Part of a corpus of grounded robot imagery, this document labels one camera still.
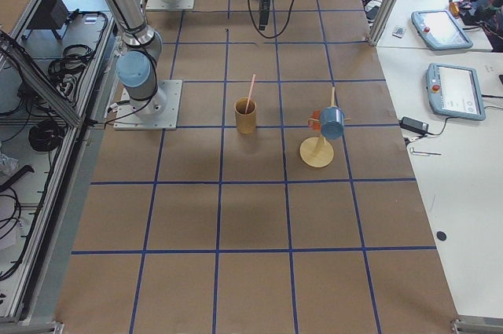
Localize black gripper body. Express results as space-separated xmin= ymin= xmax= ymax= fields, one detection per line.
xmin=259 ymin=0 xmax=271 ymax=27

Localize pink chopstick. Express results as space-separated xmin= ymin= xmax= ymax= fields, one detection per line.
xmin=244 ymin=73 xmax=256 ymax=114

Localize bamboo cylinder holder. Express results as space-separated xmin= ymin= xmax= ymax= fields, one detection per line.
xmin=234 ymin=97 xmax=257 ymax=134

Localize orange mug on stand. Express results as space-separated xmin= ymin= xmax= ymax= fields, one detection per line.
xmin=308 ymin=110 xmax=321 ymax=131

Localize blue mug on stand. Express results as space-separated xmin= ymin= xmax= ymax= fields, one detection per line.
xmin=319 ymin=106 xmax=345 ymax=140

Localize wooden mug tree stand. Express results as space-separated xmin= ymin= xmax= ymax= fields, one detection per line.
xmin=299 ymin=86 xmax=343 ymax=168

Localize upper teach pendant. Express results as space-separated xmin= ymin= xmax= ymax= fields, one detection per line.
xmin=411 ymin=10 xmax=473 ymax=50

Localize teach pendant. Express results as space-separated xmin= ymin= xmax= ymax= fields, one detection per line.
xmin=425 ymin=63 xmax=486 ymax=121
xmin=411 ymin=10 xmax=473 ymax=50

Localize black power adapter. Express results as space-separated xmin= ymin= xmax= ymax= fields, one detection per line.
xmin=399 ymin=116 xmax=429 ymax=135

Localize lower teach pendant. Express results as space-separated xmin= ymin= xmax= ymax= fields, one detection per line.
xmin=425 ymin=63 xmax=486 ymax=121

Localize metal hex key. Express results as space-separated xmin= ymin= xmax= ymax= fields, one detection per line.
xmin=409 ymin=147 xmax=441 ymax=156

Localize black control box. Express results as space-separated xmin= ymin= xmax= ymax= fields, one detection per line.
xmin=22 ymin=0 xmax=69 ymax=39

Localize coiled black cables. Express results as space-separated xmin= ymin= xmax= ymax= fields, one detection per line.
xmin=47 ymin=43 xmax=97 ymax=87

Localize aluminium cabinet frame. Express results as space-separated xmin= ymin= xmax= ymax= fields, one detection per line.
xmin=1 ymin=0 xmax=114 ymax=325

